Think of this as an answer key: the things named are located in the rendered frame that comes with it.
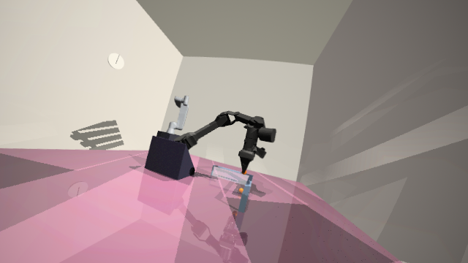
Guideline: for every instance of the low clear corner walls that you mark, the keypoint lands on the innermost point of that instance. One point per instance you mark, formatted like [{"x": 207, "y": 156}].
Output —
[{"x": 235, "y": 177}]

